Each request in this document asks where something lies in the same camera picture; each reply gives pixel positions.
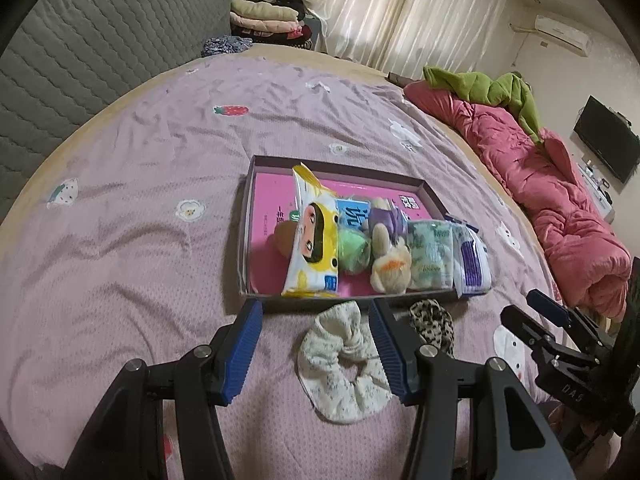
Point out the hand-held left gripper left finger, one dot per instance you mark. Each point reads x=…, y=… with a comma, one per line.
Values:
x=242, y=355

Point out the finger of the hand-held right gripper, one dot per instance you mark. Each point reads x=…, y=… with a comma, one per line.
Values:
x=527, y=332
x=550, y=306

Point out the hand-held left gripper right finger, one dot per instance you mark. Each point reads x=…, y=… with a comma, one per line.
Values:
x=390, y=355

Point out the leopard print scrunchie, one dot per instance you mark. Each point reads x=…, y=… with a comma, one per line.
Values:
x=432, y=325

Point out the white floral scrunchie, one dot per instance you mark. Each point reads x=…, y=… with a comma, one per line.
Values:
x=325, y=370

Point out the dark cardboard box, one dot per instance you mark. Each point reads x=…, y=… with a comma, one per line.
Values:
x=300, y=305

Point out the rabbit plush with purple dress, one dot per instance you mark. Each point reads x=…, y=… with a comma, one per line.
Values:
x=390, y=270

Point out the white and blue tissue pack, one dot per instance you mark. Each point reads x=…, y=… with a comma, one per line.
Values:
x=470, y=260

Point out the green egg-shaped sponge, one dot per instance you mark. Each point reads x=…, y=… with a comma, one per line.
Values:
x=352, y=252

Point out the green tissue pack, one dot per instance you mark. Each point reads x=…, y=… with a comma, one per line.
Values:
x=427, y=250

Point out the yellow cartoon wet wipes pack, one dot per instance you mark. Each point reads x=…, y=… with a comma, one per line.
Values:
x=312, y=240

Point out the pink comforter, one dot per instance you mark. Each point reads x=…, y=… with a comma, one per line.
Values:
x=550, y=200

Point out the white television cabinet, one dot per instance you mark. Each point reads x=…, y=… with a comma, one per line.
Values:
x=597, y=192

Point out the pink book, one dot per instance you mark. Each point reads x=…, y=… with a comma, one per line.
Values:
x=270, y=200

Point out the purple printed bedsheet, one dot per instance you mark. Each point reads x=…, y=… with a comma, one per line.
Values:
x=125, y=235

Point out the black television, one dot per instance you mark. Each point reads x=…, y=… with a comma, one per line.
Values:
x=607, y=140

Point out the green blanket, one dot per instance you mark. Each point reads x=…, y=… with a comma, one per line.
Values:
x=505, y=92

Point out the small dark brown object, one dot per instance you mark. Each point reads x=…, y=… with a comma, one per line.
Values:
x=397, y=78

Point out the white air conditioner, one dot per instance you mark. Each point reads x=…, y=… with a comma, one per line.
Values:
x=560, y=30

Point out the blue patterned cloth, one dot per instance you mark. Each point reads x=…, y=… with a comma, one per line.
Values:
x=225, y=45

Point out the white curtain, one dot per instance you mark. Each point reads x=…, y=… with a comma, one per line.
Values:
x=400, y=20

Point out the pink folded garment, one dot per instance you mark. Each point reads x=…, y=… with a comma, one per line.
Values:
x=270, y=26

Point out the cream folded garment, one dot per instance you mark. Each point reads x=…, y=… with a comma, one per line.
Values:
x=260, y=10

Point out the grey quilted headboard cover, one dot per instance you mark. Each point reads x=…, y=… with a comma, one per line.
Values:
x=100, y=35

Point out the black garment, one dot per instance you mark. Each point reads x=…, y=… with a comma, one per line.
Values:
x=290, y=2

